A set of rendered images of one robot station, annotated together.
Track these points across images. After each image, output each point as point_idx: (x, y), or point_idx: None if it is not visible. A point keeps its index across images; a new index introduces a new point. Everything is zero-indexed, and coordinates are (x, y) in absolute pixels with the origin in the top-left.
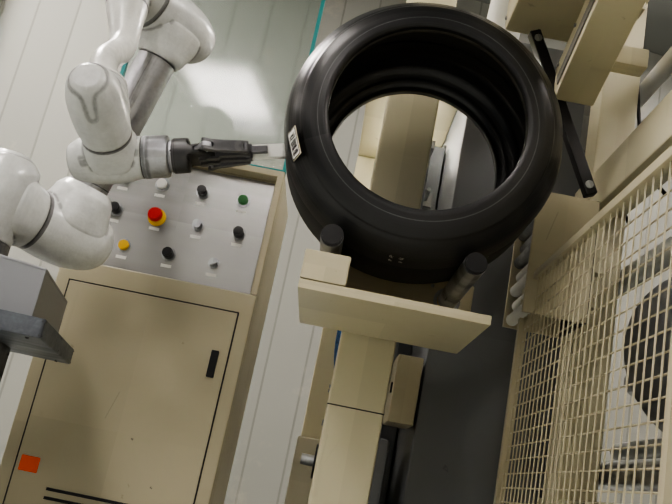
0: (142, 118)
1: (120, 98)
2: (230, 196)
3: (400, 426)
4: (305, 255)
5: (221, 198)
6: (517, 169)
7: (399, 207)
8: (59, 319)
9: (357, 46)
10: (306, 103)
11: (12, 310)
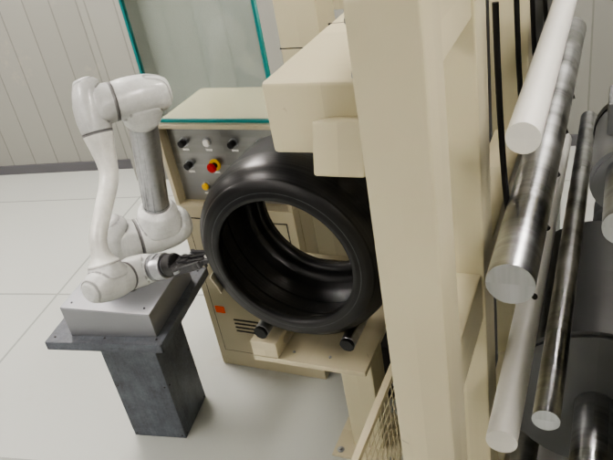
0: (157, 166)
1: (113, 288)
2: (251, 141)
3: None
4: (251, 344)
5: (246, 144)
6: (352, 295)
7: (288, 321)
8: (184, 275)
9: (220, 224)
10: (210, 262)
11: (146, 335)
